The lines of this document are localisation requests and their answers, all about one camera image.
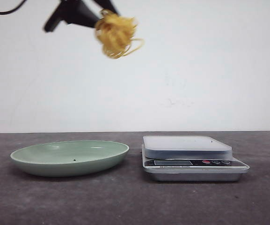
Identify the light green shallow plate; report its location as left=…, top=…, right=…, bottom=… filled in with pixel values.
left=10, top=140, right=130, bottom=177

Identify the yellow vermicelli noodle bundle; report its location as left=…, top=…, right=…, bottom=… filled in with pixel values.
left=95, top=9, right=145, bottom=59

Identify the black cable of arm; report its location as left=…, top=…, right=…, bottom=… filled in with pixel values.
left=0, top=0, right=25, bottom=15

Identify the silver digital kitchen scale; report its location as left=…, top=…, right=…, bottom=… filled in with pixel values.
left=142, top=135, right=250, bottom=181

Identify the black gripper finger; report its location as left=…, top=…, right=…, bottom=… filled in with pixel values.
left=44, top=0, right=99, bottom=32
left=94, top=0, right=119, bottom=15

